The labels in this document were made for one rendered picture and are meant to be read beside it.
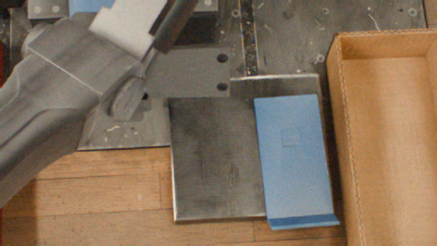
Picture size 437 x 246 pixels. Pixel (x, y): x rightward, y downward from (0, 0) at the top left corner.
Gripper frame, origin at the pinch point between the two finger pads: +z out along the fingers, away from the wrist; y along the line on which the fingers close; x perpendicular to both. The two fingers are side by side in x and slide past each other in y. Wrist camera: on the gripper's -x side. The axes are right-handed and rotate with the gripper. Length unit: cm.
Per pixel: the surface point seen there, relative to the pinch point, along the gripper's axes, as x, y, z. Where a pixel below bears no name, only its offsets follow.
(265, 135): -17.1, -8.7, 2.8
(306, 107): -21.9, -5.9, 3.9
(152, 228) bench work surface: -4.6, -18.3, 1.4
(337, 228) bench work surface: -24.4, -18.5, -0.6
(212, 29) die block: -11.9, 2.4, 7.8
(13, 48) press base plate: 10.2, 0.1, 13.1
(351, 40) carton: -26.6, 1.4, 3.6
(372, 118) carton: -29.6, -7.4, 4.6
